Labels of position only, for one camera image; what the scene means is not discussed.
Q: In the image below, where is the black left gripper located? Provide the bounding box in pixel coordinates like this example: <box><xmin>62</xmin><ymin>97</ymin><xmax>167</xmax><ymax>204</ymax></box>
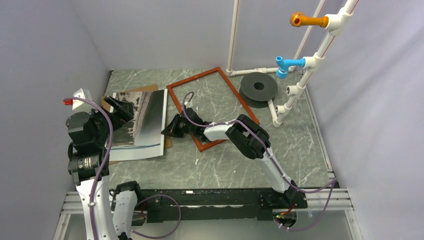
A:
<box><xmin>86</xmin><ymin>95</ymin><xmax>133</xmax><ymax>146</ymax></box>

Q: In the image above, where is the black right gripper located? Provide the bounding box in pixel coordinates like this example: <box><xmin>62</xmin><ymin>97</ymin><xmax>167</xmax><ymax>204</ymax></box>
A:
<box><xmin>161</xmin><ymin>114</ymin><xmax>195</xmax><ymax>139</ymax></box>

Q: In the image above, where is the landscape photo print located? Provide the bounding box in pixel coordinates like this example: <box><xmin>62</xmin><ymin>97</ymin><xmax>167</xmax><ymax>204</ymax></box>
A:
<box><xmin>105</xmin><ymin>89</ymin><xmax>169</xmax><ymax>162</ymax></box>

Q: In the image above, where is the orange wooden picture frame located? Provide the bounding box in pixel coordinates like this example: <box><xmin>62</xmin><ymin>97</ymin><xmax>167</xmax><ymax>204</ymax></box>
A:
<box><xmin>166</xmin><ymin>67</ymin><xmax>260</xmax><ymax>152</ymax></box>

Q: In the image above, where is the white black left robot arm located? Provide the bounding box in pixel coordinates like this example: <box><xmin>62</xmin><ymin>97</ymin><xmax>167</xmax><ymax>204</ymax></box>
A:
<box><xmin>63</xmin><ymin>96</ymin><xmax>144</xmax><ymax>240</ymax></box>

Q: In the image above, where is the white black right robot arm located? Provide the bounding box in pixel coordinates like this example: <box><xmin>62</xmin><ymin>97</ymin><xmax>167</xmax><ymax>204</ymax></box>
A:
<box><xmin>161</xmin><ymin>108</ymin><xmax>297</xmax><ymax>208</ymax></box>

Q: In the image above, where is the black filament spool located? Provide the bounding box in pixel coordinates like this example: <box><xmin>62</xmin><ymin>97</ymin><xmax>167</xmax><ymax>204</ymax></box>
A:
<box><xmin>238</xmin><ymin>72</ymin><xmax>279</xmax><ymax>109</ymax></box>

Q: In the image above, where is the blue pipe peg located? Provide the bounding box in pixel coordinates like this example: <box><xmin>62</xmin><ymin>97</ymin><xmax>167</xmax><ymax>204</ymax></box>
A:
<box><xmin>275</xmin><ymin>56</ymin><xmax>306</xmax><ymax>79</ymax></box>

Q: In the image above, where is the orange pipe peg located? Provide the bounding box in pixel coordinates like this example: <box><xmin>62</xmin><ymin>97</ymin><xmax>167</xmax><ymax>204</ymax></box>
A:
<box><xmin>289</xmin><ymin>12</ymin><xmax>329</xmax><ymax>28</ymax></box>

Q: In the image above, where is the white pvc pipe rack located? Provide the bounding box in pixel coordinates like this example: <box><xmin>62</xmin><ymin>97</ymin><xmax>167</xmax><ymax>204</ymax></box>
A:
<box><xmin>225</xmin><ymin>0</ymin><xmax>359</xmax><ymax>128</ymax></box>

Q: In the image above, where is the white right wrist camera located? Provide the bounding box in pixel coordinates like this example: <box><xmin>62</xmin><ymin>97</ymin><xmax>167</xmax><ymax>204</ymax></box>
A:
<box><xmin>184</xmin><ymin>101</ymin><xmax>192</xmax><ymax>109</ymax></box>

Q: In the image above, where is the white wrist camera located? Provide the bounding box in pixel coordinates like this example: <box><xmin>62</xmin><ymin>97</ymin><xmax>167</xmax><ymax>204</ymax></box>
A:
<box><xmin>62</xmin><ymin>88</ymin><xmax>93</xmax><ymax>113</ymax></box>
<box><xmin>184</xmin><ymin>101</ymin><xmax>192</xmax><ymax>109</ymax></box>

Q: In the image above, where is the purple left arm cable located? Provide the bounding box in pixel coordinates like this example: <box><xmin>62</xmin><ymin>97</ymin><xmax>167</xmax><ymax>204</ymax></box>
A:
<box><xmin>62</xmin><ymin>96</ymin><xmax>182</xmax><ymax>240</ymax></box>

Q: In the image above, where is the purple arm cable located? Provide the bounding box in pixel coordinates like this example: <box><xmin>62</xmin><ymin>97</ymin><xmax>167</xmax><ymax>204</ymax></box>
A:
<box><xmin>62</xmin><ymin>96</ymin><xmax>182</xmax><ymax>240</ymax></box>
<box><xmin>182</xmin><ymin>91</ymin><xmax>339</xmax><ymax>233</ymax></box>

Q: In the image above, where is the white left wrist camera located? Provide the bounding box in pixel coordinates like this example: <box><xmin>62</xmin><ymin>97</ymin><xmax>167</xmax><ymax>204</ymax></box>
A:
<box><xmin>62</xmin><ymin>88</ymin><xmax>93</xmax><ymax>113</ymax></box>

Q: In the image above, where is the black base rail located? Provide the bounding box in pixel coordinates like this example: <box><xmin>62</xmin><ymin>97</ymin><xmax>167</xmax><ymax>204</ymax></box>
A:
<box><xmin>134</xmin><ymin>187</ymin><xmax>308</xmax><ymax>223</ymax></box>

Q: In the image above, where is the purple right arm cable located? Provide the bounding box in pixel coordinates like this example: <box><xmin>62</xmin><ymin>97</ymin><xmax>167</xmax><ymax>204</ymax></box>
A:
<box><xmin>182</xmin><ymin>91</ymin><xmax>339</xmax><ymax>233</ymax></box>

